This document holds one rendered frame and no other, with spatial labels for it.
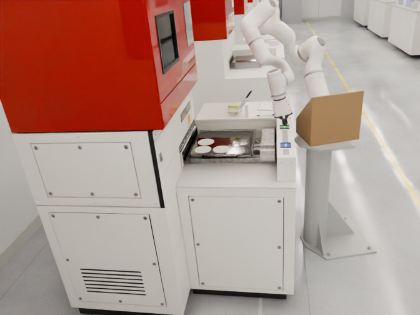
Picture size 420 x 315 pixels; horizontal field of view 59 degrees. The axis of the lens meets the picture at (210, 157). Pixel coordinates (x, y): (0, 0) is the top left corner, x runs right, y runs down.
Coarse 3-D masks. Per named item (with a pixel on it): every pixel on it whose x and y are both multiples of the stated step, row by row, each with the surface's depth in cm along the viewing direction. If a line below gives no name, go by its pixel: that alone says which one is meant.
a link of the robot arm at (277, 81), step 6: (270, 72) 204; (276, 72) 202; (270, 78) 205; (276, 78) 204; (282, 78) 205; (270, 84) 207; (276, 84) 205; (282, 84) 206; (270, 90) 210; (276, 90) 206; (282, 90) 207
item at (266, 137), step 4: (264, 136) 230; (268, 136) 230; (272, 136) 229; (264, 140) 225; (268, 140) 225; (272, 140) 224; (260, 156) 206; (264, 156) 206; (268, 156) 205; (272, 156) 205; (264, 160) 207; (268, 160) 206; (272, 160) 206
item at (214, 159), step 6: (192, 162) 219; (198, 162) 218; (204, 162) 217; (210, 162) 217; (216, 162) 216; (222, 162) 216; (228, 162) 215; (234, 162) 214; (240, 162) 214; (246, 162) 213; (252, 162) 212; (258, 162) 212; (264, 162) 211; (270, 162) 211
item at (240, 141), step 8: (200, 136) 234; (208, 136) 233; (216, 136) 232; (224, 136) 231; (232, 136) 229; (240, 136) 229; (248, 136) 227; (216, 144) 220; (224, 144) 220; (232, 144) 218; (240, 144) 218; (248, 144) 217; (192, 152) 213; (208, 152) 211; (216, 152) 210; (224, 152) 209; (232, 152) 209; (240, 152) 208; (248, 152) 207
